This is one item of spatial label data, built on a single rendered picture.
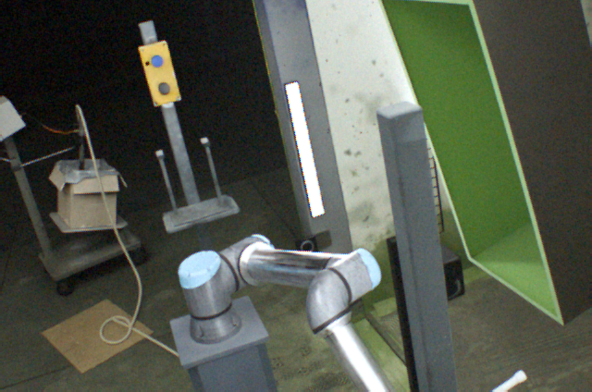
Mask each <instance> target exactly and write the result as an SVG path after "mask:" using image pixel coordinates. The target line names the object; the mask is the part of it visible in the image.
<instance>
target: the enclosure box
mask: <svg viewBox="0 0 592 392"><path fill-rule="evenodd" d="M378 2H379V4H380V7H381V10H382V12H383V15H384V18H385V21H386V23H387V26H388V30H389V33H390V36H391V39H392V41H393V44H394V47H395V49H396V52H397V55H398V58H399V60H400V61H401V65H402V68H403V70H404V73H405V76H406V79H407V81H408V84H409V87H410V89H411V92H412V95H413V99H414V102H415V104H416V105H419V106H421V107H422V108H423V113H424V121H425V133H426V136H427V139H428V142H429V144H430V147H431V150H432V153H433V155H434V158H435V161H436V163H437V166H438V171H439V174H440V176H441V179H442V182H443V184H444V187H445V190H446V192H447V195H448V198H449V201H450V208H451V210H452V213H453V216H454V219H455V221H456V224H457V227H458V229H459V232H460V235H461V238H462V242H463V245H464V248H465V250H466V253H467V256H468V258H469V260H470V262H472V263H474V264H475V265H476V266H478V267H479V268H480V267H481V268H482V269H484V270H485V271H486V272H488V273H489V274H491V275H492V276H493V277H495V278H496V279H497V280H498V281H499V282H501V283H502V284H504V285H505V286H507V287H508V288H510V289H511V290H513V291H515V292H516V293H518V294H519V295H520V296H522V297H523V298H525V299H526V300H527V301H529V302H530V303H531V304H533V305H534V306H536V307H538V308H539V309H540V310H541V311H542V312H544V313H546V314H547V315H549V316H550V317H551V318H553V319H554V320H555V321H556V322H558V323H561V324H562V325H567V324H568V323H569V322H570V321H572V320H573V319H574V318H575V317H577V316H578V315H580V314H581V313H583V312H585V311H587V309H589V308H590V307H592V47H591V42H590V39H589V34H588V30H587V26H586V19H585V14H584V9H583V6H582V2H581V0H378Z"/></svg>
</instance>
